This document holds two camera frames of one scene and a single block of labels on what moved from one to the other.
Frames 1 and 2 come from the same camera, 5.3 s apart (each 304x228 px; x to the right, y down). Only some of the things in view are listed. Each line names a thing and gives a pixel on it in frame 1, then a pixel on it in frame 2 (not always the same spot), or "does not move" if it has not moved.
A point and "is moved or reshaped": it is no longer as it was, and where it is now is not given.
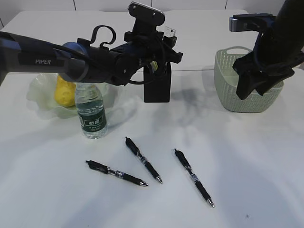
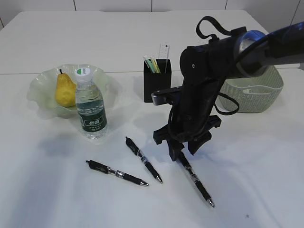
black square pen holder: [157, 84] does not move
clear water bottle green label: [90, 101] does not move
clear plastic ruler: [169, 32] is moved or reshaped
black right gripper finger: [245, 85] to [175, 148]
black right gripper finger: [267, 84] to [194, 145]
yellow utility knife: [154, 65] does not move
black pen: [105, 169] does not move
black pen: [186, 164] does not move
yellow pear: [65, 92] does not move
